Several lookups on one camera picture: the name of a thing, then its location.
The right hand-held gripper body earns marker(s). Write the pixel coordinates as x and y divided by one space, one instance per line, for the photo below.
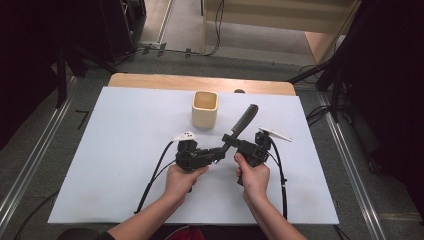
255 151

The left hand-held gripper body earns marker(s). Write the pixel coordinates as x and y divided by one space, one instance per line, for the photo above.
191 156

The person's right hand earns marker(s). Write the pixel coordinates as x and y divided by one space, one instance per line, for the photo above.
255 181

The person's left hand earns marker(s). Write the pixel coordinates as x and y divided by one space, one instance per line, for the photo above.
183 183

